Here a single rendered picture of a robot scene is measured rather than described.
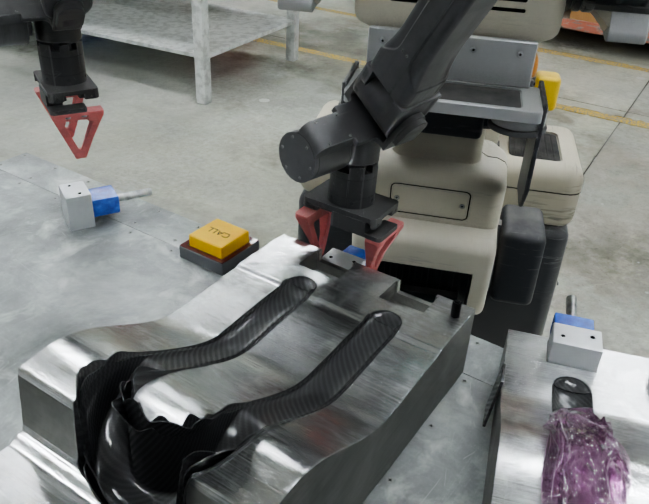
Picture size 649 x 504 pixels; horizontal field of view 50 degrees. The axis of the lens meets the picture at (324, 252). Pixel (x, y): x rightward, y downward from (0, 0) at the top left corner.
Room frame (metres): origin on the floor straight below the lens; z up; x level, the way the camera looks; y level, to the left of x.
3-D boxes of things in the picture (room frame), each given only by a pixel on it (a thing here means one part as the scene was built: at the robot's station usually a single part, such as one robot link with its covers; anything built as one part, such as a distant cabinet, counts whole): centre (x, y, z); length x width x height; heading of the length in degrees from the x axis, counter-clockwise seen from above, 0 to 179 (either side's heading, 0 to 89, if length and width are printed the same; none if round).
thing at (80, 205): (0.93, 0.33, 0.83); 0.13 x 0.05 x 0.05; 121
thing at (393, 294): (0.63, -0.10, 0.87); 0.05 x 0.05 x 0.04; 58
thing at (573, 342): (0.63, -0.28, 0.86); 0.13 x 0.05 x 0.05; 165
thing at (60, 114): (0.89, 0.35, 0.96); 0.07 x 0.07 x 0.09; 31
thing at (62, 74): (0.92, 0.36, 1.04); 0.10 x 0.07 x 0.07; 31
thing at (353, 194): (0.76, -0.03, 0.96); 0.10 x 0.07 x 0.07; 59
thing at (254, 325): (0.48, 0.06, 0.92); 0.35 x 0.16 x 0.09; 148
